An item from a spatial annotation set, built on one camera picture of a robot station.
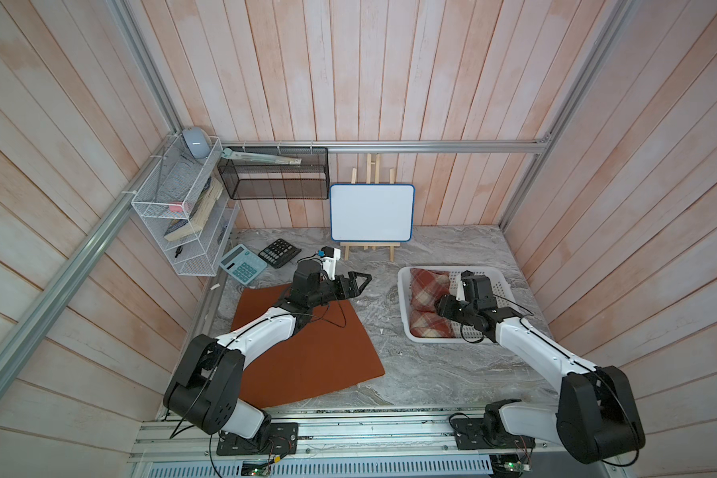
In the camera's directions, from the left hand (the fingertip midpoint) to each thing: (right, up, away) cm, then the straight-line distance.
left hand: (362, 284), depth 83 cm
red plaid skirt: (+19, -11, +3) cm, 22 cm away
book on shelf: (-45, +20, -3) cm, 49 cm away
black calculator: (-31, +9, +28) cm, 42 cm away
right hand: (+25, -6, +7) cm, 27 cm away
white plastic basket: (+45, -4, +7) cm, 45 cm away
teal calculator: (-43, +5, +24) cm, 50 cm away
